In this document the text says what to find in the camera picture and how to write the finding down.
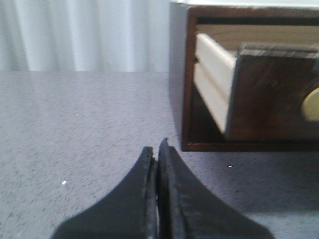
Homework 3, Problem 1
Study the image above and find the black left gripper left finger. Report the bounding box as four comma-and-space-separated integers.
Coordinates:
52, 147, 157, 239

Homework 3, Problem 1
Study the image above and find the dark wooden drawer cabinet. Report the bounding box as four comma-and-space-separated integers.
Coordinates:
169, 2, 319, 151

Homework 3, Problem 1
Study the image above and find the white curtain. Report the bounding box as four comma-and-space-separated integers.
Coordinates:
0, 0, 169, 72

